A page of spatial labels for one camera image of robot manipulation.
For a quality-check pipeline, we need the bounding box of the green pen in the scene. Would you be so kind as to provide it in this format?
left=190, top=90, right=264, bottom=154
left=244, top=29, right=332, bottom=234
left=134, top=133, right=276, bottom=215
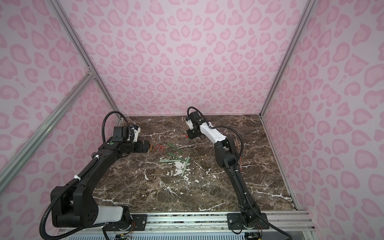
left=167, top=153, right=186, bottom=162
left=167, top=143, right=184, bottom=154
left=159, top=159, right=183, bottom=163

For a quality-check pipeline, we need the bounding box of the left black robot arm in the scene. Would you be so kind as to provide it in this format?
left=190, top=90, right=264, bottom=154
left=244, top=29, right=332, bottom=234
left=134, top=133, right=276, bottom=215
left=39, top=125, right=150, bottom=240

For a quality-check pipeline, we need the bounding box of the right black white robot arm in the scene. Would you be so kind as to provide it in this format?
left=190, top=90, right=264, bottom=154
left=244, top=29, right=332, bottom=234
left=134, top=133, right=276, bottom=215
left=186, top=107, right=270, bottom=229

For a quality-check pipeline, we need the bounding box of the green pen vertical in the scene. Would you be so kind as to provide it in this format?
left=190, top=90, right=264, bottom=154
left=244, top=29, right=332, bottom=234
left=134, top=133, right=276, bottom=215
left=182, top=157, right=191, bottom=177

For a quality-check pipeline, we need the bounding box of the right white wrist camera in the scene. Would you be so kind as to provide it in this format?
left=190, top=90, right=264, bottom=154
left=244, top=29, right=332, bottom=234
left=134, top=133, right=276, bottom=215
left=186, top=117, right=195, bottom=130

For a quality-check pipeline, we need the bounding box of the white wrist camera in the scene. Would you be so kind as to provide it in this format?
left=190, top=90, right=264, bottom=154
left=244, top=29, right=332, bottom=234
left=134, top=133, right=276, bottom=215
left=129, top=125, right=141, bottom=143
left=186, top=117, right=195, bottom=130

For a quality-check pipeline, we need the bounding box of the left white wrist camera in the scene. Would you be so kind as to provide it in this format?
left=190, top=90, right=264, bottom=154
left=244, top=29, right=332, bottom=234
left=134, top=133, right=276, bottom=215
left=129, top=125, right=141, bottom=143

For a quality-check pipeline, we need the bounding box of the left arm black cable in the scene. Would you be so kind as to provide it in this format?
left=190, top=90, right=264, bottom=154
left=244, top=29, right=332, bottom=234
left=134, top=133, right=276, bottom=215
left=38, top=110, right=131, bottom=240

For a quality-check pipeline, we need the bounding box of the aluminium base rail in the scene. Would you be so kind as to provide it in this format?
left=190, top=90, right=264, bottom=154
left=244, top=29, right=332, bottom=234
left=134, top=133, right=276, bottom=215
left=68, top=211, right=319, bottom=240

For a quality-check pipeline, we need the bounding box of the diagonal aluminium frame bar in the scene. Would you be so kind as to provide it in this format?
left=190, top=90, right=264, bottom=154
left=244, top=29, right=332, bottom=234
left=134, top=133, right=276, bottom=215
left=1, top=71, right=94, bottom=193

